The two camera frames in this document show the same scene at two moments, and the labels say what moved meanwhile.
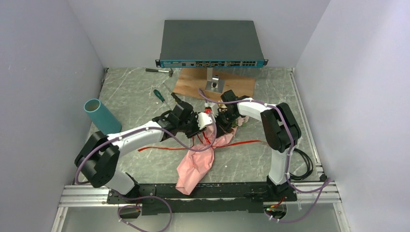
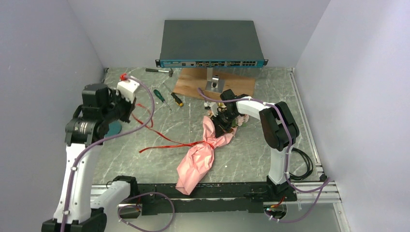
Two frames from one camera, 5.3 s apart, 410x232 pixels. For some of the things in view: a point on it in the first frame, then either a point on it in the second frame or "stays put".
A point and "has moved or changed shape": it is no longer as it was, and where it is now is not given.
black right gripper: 221,129 stays put
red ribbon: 206,144 has moved or changed shape
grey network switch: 207,43 stays put
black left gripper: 197,130 to 116,94
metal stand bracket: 213,83 stays put
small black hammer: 170,71 stays put
